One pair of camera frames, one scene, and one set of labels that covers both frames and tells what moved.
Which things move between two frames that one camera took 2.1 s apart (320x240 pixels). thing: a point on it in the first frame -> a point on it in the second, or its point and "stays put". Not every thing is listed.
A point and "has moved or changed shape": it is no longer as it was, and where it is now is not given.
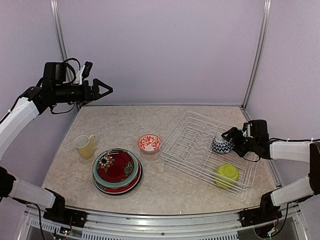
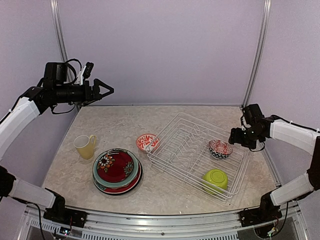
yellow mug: x=84 y=146 stays put
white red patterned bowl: x=149 y=143 stays put
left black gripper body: x=81 y=96 stays put
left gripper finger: x=95 y=94 stays put
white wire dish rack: x=188 y=147 has moved or changed shape
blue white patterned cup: x=221 y=146 has moved or changed shape
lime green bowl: x=226 y=176 -> x=214 y=181
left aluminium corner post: x=61 y=37 stays put
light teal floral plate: x=103 y=183 stays put
